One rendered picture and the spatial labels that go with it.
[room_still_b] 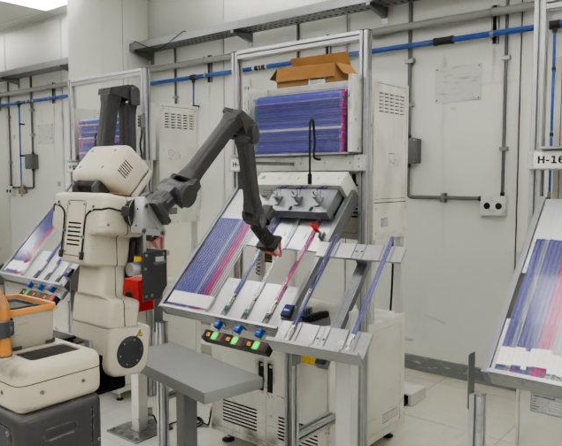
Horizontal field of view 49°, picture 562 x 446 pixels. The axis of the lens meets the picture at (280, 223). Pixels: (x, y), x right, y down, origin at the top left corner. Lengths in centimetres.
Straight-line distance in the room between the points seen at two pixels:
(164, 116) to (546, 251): 238
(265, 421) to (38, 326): 136
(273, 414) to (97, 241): 128
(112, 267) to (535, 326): 131
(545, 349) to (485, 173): 216
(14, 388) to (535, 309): 148
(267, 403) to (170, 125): 178
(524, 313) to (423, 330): 226
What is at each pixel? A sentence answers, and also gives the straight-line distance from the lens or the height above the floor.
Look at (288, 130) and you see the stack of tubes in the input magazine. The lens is 281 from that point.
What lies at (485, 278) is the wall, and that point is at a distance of 401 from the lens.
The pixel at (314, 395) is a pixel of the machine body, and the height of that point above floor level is 37.
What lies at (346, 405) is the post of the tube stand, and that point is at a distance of 229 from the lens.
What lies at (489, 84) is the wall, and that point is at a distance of 400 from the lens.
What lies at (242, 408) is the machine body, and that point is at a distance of 302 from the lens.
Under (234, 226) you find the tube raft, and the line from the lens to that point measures 286.
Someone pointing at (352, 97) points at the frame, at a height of 161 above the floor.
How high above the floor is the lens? 129
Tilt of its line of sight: 4 degrees down
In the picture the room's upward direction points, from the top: straight up
